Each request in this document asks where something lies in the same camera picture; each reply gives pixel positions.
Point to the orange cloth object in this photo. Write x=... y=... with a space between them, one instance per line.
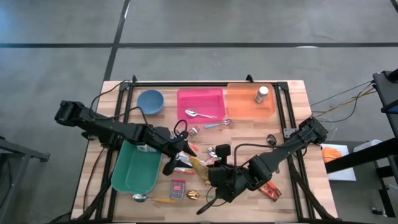
x=331 y=154

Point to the yellow ramen packet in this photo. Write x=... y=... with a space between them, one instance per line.
x=199 y=166

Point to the small saffron spice jar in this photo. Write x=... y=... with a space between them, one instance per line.
x=194 y=132

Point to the white paper sheet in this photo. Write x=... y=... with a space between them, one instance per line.
x=343 y=174

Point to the pink plastic bin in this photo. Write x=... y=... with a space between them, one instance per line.
x=211 y=102

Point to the black equipment stand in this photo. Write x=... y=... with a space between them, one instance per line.
x=387 y=93

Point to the black aluminium rig frame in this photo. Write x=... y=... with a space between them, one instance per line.
x=155 y=84

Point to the blue bowl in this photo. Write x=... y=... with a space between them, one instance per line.
x=150 y=102

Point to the orange plastic bin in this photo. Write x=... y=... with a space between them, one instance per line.
x=242 y=102

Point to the small black floor device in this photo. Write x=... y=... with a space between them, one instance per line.
x=377 y=212

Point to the plain steel spoon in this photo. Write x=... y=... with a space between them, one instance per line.
x=190 y=113

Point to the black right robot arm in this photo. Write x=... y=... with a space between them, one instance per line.
x=280 y=152

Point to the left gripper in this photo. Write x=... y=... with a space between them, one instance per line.
x=169 y=144

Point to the white-lidded spice jar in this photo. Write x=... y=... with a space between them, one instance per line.
x=261 y=95

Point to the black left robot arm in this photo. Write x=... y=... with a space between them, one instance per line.
x=102 y=127

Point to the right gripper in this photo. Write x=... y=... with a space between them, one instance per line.
x=224 y=182

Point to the taco seasoning mix packet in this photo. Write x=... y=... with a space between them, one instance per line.
x=272 y=191

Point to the orange Maruchan ramen packet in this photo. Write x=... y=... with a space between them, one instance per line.
x=185 y=170

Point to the white plastic container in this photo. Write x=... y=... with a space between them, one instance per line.
x=367 y=144

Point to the red spice tin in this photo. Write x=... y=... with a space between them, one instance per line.
x=177 y=189

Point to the teal plastic basket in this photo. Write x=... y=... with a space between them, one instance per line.
x=136 y=174

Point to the grey metal stand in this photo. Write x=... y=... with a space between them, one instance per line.
x=25 y=151

